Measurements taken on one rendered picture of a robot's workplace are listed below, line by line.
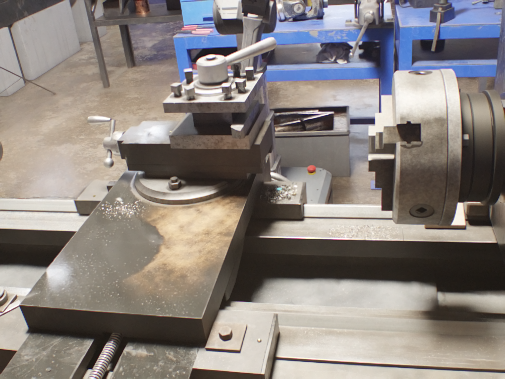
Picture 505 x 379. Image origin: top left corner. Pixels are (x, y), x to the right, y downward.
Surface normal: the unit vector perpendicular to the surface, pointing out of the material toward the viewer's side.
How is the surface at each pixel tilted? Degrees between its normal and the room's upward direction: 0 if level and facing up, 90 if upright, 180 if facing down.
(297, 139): 90
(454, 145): 63
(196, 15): 90
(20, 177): 0
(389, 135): 54
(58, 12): 90
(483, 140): 58
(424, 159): 72
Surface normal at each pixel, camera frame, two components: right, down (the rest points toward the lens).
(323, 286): 0.26, -0.69
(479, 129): -0.20, -0.24
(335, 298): -0.06, -0.85
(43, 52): 0.98, 0.00
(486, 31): -0.18, 0.49
